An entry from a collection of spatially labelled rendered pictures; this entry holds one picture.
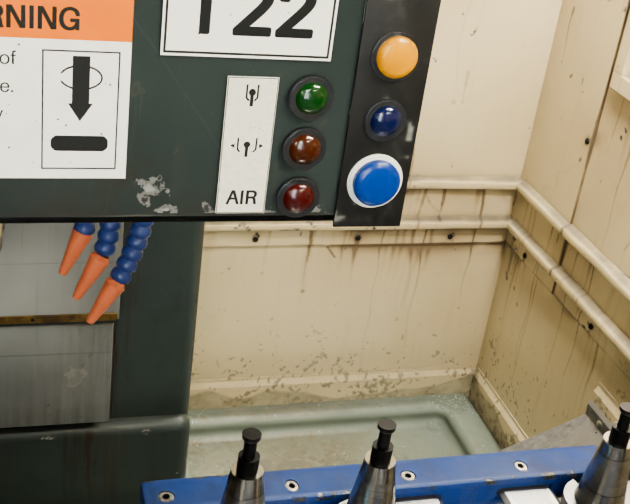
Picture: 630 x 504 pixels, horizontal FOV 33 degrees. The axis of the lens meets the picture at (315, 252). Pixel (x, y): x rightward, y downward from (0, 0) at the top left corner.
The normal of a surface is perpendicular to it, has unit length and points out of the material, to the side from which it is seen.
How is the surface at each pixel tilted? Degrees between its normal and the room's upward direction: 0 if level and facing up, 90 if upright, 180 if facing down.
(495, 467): 0
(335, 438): 0
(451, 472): 0
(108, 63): 90
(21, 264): 90
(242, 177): 90
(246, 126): 90
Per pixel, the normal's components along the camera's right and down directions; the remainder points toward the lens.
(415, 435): 0.13, -0.88
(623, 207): -0.94, 0.01
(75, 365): 0.27, 0.48
